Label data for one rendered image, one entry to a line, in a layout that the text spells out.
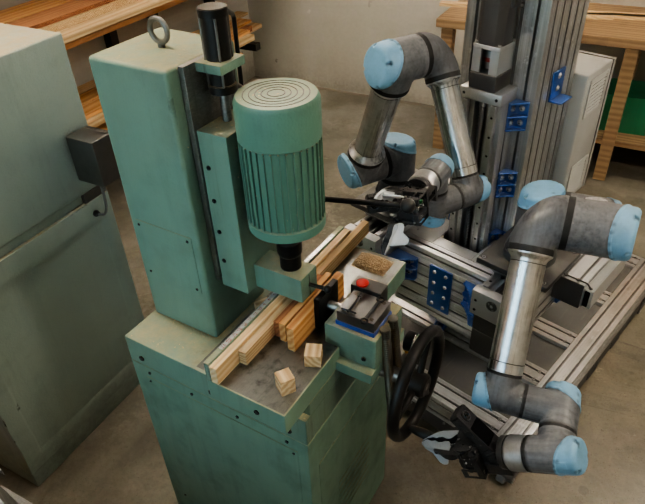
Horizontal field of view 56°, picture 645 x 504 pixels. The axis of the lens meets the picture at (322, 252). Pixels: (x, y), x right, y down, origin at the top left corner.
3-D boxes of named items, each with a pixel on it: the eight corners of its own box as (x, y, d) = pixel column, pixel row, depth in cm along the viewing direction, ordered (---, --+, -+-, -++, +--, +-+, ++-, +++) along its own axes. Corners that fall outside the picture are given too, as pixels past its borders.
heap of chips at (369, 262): (382, 276, 164) (383, 271, 162) (350, 265, 168) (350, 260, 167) (394, 262, 168) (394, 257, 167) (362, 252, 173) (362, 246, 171)
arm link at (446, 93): (436, 31, 171) (474, 200, 180) (403, 38, 167) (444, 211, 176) (461, 19, 160) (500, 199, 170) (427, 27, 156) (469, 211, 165)
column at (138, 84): (216, 340, 161) (163, 72, 118) (153, 313, 170) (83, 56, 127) (265, 291, 176) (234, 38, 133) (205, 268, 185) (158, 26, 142)
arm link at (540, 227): (515, 183, 129) (467, 410, 130) (571, 192, 125) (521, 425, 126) (517, 191, 140) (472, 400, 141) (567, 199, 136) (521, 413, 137)
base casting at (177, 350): (306, 448, 144) (304, 423, 138) (130, 360, 169) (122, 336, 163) (390, 330, 174) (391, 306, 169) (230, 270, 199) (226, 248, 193)
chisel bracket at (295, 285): (303, 308, 147) (301, 281, 142) (255, 290, 153) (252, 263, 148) (319, 291, 152) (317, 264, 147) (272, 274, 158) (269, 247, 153)
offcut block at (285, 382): (296, 391, 133) (295, 378, 131) (282, 397, 132) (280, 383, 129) (289, 380, 136) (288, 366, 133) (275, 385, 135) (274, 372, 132)
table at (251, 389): (323, 454, 127) (322, 436, 123) (209, 398, 140) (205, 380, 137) (437, 288, 168) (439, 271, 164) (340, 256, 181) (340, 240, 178)
